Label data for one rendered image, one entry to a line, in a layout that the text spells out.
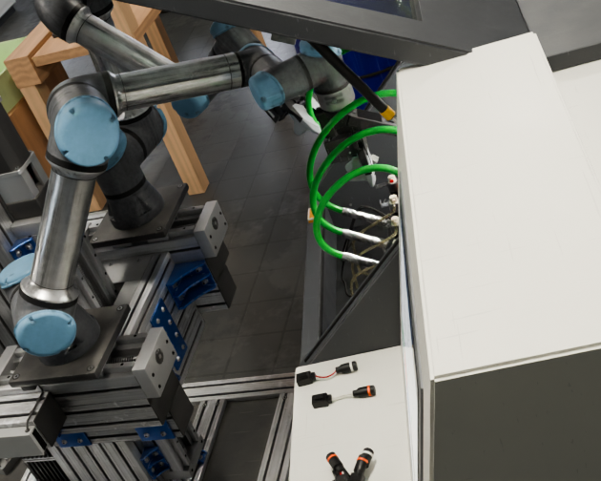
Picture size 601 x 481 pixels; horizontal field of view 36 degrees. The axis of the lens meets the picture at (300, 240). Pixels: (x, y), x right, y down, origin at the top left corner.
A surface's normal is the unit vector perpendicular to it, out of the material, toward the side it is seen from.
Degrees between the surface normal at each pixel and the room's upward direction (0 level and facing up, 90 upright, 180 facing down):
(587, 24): 0
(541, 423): 90
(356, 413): 0
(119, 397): 90
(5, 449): 90
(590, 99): 0
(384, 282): 90
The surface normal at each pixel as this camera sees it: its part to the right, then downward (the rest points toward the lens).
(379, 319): -0.04, 0.58
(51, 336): 0.32, 0.55
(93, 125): 0.39, 0.32
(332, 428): -0.31, -0.78
